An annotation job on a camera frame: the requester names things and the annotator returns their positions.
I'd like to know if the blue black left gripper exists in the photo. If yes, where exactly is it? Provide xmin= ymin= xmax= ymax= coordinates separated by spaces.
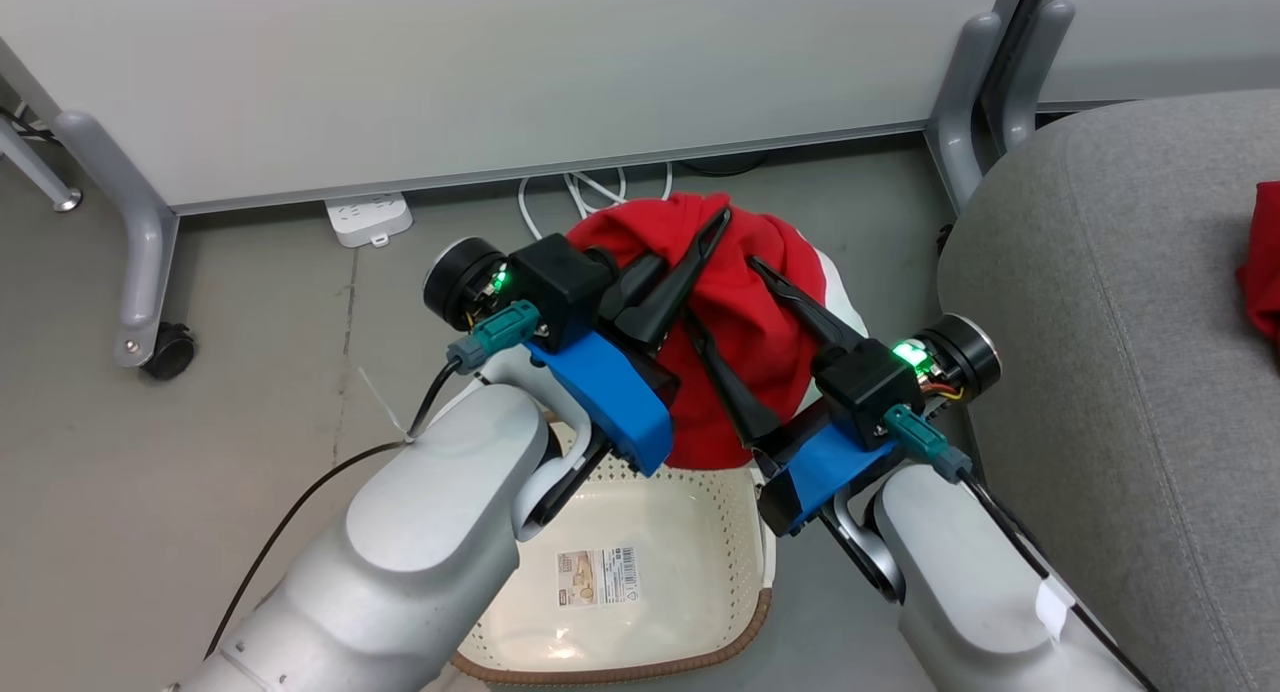
xmin=423 ymin=208 xmax=734 ymax=478

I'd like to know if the grey metal table leg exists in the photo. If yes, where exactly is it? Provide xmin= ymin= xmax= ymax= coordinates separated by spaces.
xmin=0 ymin=117 xmax=83 ymax=213

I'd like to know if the paper barcode label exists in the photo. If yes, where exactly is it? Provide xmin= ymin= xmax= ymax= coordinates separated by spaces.
xmin=556 ymin=545 xmax=641 ymax=606

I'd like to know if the grey partition foot with caster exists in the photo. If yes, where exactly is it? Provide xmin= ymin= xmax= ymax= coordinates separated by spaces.
xmin=55 ymin=110 xmax=181 ymax=368

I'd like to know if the red cloth garment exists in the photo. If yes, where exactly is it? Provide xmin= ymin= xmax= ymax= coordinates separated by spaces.
xmin=565 ymin=192 xmax=829 ymax=470

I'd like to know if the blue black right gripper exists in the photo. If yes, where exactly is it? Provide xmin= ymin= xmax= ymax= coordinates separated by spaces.
xmin=683 ymin=256 xmax=1002 ymax=537

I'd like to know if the white cable tie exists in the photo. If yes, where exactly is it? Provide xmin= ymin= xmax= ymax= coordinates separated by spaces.
xmin=358 ymin=367 xmax=413 ymax=443

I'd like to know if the cream perforated laundry basket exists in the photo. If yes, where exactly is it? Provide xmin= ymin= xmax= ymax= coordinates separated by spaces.
xmin=440 ymin=250 xmax=869 ymax=685

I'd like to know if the black floor cable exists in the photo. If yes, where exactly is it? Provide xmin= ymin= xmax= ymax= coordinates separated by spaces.
xmin=680 ymin=152 xmax=771 ymax=177

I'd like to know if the white looped cable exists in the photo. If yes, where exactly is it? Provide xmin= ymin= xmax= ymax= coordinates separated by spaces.
xmin=517 ymin=162 xmax=674 ymax=243

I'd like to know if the white partition panel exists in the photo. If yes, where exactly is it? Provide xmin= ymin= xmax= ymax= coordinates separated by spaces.
xmin=1035 ymin=0 xmax=1280 ymax=111
xmin=0 ymin=0 xmax=1031 ymax=216

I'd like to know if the white power strip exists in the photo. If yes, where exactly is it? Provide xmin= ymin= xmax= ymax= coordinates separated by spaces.
xmin=323 ymin=192 xmax=413 ymax=248

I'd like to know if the black caster wheel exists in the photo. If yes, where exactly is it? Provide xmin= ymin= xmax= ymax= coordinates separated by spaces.
xmin=142 ymin=322 xmax=197 ymax=381

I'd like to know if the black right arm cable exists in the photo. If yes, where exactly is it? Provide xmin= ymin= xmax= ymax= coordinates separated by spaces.
xmin=960 ymin=467 xmax=1161 ymax=692

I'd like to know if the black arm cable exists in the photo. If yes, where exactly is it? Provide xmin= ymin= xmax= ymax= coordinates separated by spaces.
xmin=205 ymin=362 xmax=461 ymax=663
xmin=960 ymin=467 xmax=1161 ymax=692

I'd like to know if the grey fabric sofa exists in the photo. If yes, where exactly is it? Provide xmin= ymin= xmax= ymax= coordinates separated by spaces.
xmin=938 ymin=90 xmax=1280 ymax=692

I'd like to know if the teal cable connector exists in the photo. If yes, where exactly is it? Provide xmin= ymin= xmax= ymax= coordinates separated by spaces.
xmin=447 ymin=300 xmax=544 ymax=375
xmin=882 ymin=404 xmax=973 ymax=483

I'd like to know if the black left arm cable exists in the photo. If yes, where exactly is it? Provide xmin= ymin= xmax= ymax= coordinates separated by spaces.
xmin=205 ymin=362 xmax=461 ymax=663

